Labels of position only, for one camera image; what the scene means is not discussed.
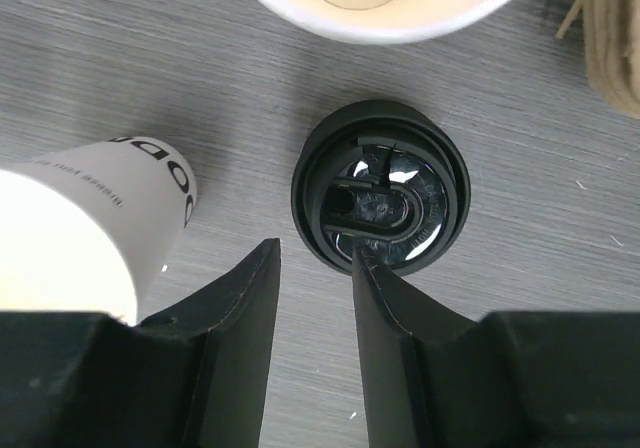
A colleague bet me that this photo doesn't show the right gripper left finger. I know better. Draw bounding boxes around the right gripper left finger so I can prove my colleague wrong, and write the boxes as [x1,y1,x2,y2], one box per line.
[139,238,281,447]

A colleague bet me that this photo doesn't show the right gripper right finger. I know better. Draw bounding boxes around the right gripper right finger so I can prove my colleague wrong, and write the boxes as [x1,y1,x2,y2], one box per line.
[352,248,474,447]

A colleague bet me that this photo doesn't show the stack of black lids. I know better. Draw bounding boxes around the stack of black lids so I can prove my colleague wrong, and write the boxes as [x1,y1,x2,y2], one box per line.
[291,99,471,275]

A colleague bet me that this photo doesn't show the cardboard cup carrier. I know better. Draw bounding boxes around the cardboard cup carrier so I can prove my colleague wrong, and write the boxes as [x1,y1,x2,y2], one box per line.
[555,0,639,119]

